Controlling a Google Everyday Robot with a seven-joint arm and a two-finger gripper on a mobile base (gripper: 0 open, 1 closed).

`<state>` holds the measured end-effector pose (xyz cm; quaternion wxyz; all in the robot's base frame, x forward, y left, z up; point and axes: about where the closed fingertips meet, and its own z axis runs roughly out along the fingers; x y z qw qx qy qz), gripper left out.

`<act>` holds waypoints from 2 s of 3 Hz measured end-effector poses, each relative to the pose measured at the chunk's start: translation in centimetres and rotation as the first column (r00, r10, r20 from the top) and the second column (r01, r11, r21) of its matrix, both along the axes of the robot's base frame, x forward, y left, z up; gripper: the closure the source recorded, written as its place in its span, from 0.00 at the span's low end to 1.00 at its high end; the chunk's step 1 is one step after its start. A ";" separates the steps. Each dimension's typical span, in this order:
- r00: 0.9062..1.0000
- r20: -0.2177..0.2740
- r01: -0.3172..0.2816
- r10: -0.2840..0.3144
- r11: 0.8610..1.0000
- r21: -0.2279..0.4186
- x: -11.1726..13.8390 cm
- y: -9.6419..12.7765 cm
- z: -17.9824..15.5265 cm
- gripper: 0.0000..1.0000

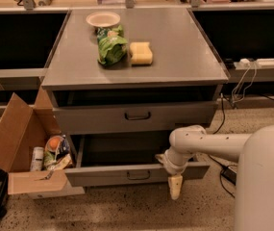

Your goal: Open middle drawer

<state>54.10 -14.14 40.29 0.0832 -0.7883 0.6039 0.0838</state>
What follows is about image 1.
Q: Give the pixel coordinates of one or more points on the brown cardboard box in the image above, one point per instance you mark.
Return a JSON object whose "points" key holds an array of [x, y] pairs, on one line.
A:
{"points": [[22, 129]]}

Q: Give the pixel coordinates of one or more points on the black power adapter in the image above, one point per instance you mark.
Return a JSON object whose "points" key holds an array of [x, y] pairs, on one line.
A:
{"points": [[229, 174]]}

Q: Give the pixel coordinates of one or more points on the beige paper bowl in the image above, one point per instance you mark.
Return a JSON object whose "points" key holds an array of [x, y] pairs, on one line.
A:
{"points": [[103, 19]]}

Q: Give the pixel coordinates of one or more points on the grey drawer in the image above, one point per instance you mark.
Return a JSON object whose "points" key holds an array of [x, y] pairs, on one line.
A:
{"points": [[118, 159], [104, 119]]}

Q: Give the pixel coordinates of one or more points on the black table leg left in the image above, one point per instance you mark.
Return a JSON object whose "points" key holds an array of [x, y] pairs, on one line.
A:
{"points": [[3, 193]]}

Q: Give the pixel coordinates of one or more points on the yellow sponge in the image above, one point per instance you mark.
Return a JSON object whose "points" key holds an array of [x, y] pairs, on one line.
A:
{"points": [[141, 53]]}

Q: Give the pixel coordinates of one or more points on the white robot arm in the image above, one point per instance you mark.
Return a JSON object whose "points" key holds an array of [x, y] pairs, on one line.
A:
{"points": [[254, 155]]}

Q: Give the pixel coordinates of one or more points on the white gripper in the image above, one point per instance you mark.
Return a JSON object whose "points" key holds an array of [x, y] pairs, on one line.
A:
{"points": [[174, 166]]}

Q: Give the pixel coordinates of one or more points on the green chip bag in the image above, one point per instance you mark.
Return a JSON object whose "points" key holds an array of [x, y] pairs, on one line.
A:
{"points": [[112, 46]]}

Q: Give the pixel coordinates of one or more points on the grey drawer cabinet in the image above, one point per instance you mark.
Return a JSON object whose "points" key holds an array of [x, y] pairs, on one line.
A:
{"points": [[184, 68]]}

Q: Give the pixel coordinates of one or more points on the white power strip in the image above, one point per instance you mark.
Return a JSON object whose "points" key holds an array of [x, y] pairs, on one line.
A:
{"points": [[258, 63]]}

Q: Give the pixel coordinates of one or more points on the white spray can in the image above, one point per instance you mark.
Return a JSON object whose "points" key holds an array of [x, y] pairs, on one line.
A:
{"points": [[37, 159]]}

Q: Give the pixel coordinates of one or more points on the grey top drawer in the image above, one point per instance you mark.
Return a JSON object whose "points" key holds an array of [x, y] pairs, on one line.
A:
{"points": [[104, 119]]}

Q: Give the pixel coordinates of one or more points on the orange snack package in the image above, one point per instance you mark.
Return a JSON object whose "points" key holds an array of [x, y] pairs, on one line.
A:
{"points": [[57, 146]]}

